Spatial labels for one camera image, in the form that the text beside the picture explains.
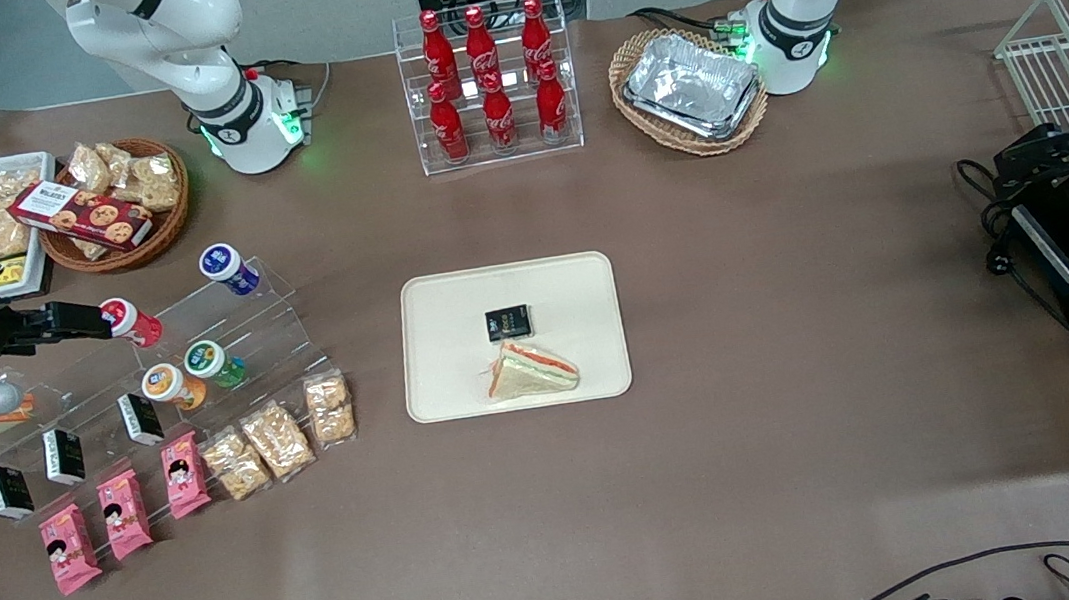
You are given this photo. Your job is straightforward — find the small black white carton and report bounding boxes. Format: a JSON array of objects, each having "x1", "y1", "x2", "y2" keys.
[
  {"x1": 118, "y1": 389, "x2": 167, "y2": 450},
  {"x1": 0, "y1": 461, "x2": 37, "y2": 523},
  {"x1": 41, "y1": 425, "x2": 88, "y2": 489}
]

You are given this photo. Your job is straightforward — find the stacked silver foil trays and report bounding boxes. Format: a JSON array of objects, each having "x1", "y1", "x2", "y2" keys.
[{"x1": 616, "y1": 23, "x2": 768, "y2": 151}]

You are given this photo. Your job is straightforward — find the light wicker basket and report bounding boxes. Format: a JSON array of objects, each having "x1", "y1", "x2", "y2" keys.
[{"x1": 603, "y1": 17, "x2": 775, "y2": 168}]

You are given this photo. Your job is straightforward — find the clear acrylic bottle rack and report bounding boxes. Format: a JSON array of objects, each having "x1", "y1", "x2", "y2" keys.
[{"x1": 390, "y1": 0, "x2": 588, "y2": 179}]

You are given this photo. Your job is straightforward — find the clear bag of crackers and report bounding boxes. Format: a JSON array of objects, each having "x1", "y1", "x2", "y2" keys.
[
  {"x1": 64, "y1": 139, "x2": 116, "y2": 198},
  {"x1": 116, "y1": 151, "x2": 185, "y2": 217},
  {"x1": 96, "y1": 140, "x2": 138, "y2": 189}
]

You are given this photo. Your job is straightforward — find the orange gum bottle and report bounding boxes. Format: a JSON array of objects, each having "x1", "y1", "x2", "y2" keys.
[{"x1": 140, "y1": 359, "x2": 209, "y2": 416}]

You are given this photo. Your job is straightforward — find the dark brown wicker basket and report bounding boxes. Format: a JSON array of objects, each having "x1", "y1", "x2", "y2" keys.
[{"x1": 29, "y1": 131, "x2": 199, "y2": 281}]

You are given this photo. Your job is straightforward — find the small flat black box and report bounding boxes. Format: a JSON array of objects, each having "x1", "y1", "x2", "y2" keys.
[{"x1": 483, "y1": 303, "x2": 536, "y2": 344}]

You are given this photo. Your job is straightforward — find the red cookie box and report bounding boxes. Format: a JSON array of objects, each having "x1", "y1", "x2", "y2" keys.
[{"x1": 5, "y1": 169, "x2": 157, "y2": 265}]

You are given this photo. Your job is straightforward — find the grey right base cable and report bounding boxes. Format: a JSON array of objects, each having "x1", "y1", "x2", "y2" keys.
[{"x1": 241, "y1": 51, "x2": 338, "y2": 124}]

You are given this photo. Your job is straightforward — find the clear wrapped nut bar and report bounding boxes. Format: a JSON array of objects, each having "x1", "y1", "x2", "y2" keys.
[
  {"x1": 238, "y1": 396, "x2": 319, "y2": 487},
  {"x1": 301, "y1": 368, "x2": 359, "y2": 451},
  {"x1": 197, "y1": 423, "x2": 274, "y2": 505}
]

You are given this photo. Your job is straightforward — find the clear acrylic stepped shelf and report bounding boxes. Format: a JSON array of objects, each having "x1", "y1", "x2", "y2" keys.
[{"x1": 0, "y1": 248, "x2": 357, "y2": 523}]

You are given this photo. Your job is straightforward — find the green gum bottle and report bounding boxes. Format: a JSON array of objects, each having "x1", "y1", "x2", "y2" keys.
[{"x1": 182, "y1": 336, "x2": 249, "y2": 393}]

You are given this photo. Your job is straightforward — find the beige plastic serving tray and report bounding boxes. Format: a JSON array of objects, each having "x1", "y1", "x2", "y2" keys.
[{"x1": 391, "y1": 248, "x2": 636, "y2": 426}]

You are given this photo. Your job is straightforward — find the red cola bottle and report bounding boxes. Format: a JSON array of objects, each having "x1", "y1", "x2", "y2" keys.
[
  {"x1": 478, "y1": 69, "x2": 521, "y2": 155},
  {"x1": 461, "y1": 3, "x2": 502, "y2": 82},
  {"x1": 531, "y1": 57, "x2": 573, "y2": 146},
  {"x1": 425, "y1": 79, "x2": 471, "y2": 166},
  {"x1": 417, "y1": 8, "x2": 460, "y2": 92},
  {"x1": 516, "y1": 0, "x2": 557, "y2": 71}
]

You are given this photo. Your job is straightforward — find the blue gum bottle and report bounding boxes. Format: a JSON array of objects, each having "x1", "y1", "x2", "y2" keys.
[{"x1": 196, "y1": 238, "x2": 263, "y2": 300}]

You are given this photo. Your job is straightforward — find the black left base cable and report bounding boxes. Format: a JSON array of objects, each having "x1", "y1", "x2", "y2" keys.
[{"x1": 627, "y1": 0, "x2": 752, "y2": 50}]

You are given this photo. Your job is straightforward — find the red gum bottle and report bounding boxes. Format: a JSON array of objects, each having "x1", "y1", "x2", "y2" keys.
[{"x1": 99, "y1": 292, "x2": 166, "y2": 353}]

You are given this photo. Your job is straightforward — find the black machine power cable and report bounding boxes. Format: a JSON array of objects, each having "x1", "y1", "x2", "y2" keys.
[{"x1": 954, "y1": 149, "x2": 1067, "y2": 336}]

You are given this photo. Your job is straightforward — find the pink snack pack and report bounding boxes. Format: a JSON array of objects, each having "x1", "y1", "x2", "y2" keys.
[
  {"x1": 158, "y1": 430, "x2": 214, "y2": 521},
  {"x1": 94, "y1": 467, "x2": 155, "y2": 563},
  {"x1": 37, "y1": 501, "x2": 106, "y2": 598}
]

